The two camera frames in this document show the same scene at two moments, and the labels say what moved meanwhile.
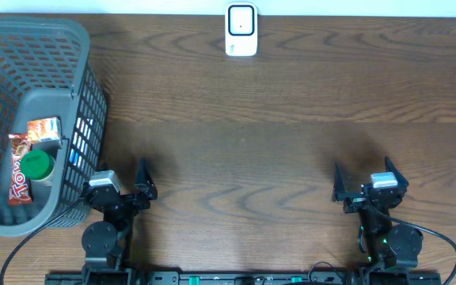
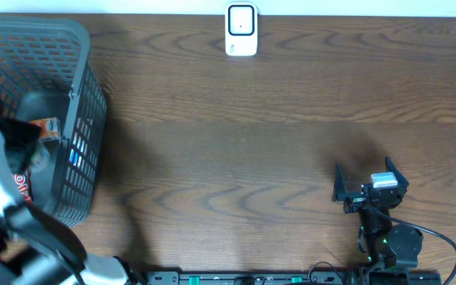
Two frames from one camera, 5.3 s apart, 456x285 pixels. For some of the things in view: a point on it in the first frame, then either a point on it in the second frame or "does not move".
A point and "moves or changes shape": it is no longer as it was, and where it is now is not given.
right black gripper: (355, 199) does not move
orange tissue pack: (43, 130) does not move
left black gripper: (142, 182) -> (18, 130)
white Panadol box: (81, 135) moves or changes shape
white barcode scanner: (241, 28) does not move
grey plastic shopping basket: (30, 68) does not move
